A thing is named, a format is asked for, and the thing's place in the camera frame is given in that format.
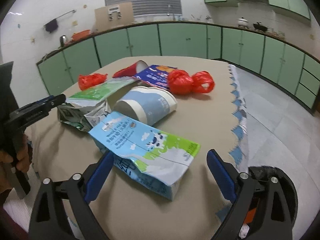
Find red plastic bag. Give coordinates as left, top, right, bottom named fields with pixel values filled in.
left=78, top=73, right=107, bottom=91
left=167, top=69, right=193, bottom=95
left=191, top=71, right=215, bottom=94

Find red paper cup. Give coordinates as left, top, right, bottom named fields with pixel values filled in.
left=112, top=60, right=148, bottom=78

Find orange plastic basin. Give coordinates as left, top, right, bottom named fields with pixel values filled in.
left=72, top=29, right=91, bottom=41

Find blue white paper cup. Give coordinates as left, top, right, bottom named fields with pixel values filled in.
left=113, top=86, right=177, bottom=126

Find sink faucet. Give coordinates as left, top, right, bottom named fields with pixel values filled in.
left=167, top=4, right=175, bottom=21

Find white cooking pot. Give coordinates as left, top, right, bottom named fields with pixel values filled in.
left=238, top=17, right=249, bottom=29

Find person left hand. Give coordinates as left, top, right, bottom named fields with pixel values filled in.
left=0, top=133, right=32, bottom=196

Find steel electric kettle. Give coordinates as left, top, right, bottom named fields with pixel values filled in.
left=60, top=35, right=67, bottom=48

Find dark towel on rail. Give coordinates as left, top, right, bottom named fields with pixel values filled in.
left=44, top=18, right=59, bottom=33

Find black wok pan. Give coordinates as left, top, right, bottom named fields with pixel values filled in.
left=253, top=22, right=268, bottom=33

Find blue biscuit snack bag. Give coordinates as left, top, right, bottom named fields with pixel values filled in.
left=133, top=65, right=176, bottom=90

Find blue milk carton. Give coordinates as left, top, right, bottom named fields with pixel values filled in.
left=89, top=112, right=201, bottom=201

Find green lower kitchen cabinets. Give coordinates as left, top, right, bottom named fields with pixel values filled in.
left=36, top=22, right=319, bottom=113

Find green white salt bag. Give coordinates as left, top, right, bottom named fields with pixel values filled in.
left=57, top=77, right=138, bottom=133

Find metal towel rail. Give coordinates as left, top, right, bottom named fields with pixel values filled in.
left=43, top=9, right=77, bottom=28

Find cardboard box with label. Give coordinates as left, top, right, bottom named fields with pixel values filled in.
left=94, top=2, right=135, bottom=32

